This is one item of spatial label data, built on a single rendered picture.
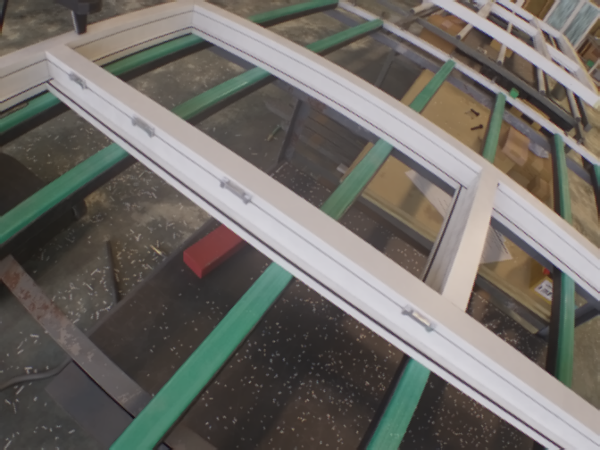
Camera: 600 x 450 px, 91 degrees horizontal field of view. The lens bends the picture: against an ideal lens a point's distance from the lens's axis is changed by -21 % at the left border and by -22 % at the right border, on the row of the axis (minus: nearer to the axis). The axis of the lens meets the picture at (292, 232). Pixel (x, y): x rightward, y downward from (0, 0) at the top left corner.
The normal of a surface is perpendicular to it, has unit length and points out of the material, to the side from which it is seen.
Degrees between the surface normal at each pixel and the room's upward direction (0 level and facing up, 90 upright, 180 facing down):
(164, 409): 0
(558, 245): 90
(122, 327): 0
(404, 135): 90
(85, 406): 0
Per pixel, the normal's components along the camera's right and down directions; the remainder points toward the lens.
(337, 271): -0.52, 0.58
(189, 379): 0.26, -0.59
